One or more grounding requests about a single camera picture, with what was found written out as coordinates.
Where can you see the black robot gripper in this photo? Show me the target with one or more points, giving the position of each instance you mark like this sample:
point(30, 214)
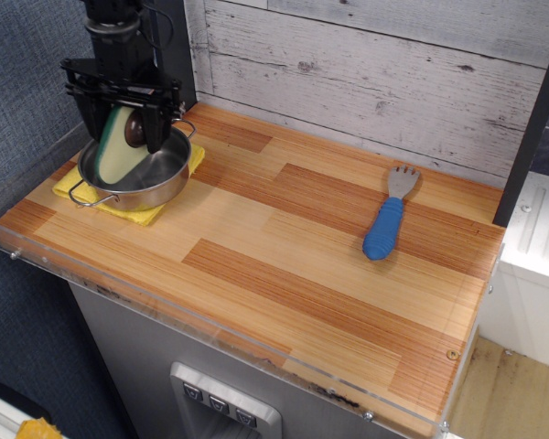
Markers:
point(126, 75)

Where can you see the toy avocado half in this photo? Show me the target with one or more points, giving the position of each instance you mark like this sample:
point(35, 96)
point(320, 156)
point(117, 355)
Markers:
point(122, 146)

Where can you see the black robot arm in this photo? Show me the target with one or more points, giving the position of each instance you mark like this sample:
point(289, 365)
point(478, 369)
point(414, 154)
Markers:
point(120, 23)

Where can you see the small steel pot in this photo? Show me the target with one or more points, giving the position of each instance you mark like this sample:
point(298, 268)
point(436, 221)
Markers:
point(154, 181)

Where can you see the yellow cloth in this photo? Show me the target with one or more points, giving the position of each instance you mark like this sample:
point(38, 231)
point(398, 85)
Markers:
point(89, 197)

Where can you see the grey cabinet with dispenser panel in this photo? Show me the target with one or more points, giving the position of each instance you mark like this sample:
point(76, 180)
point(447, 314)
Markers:
point(176, 384)

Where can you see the white black device bottom left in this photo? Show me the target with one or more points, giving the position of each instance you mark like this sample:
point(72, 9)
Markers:
point(16, 408)

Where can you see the clear acrylic table guard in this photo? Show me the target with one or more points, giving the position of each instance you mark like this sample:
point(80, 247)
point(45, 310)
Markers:
point(260, 256)

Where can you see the blue handled metal fork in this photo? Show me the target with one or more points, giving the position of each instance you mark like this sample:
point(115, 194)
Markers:
point(380, 240)

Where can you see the white aluminium frame right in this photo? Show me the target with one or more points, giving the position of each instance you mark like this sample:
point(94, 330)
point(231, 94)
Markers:
point(515, 310)

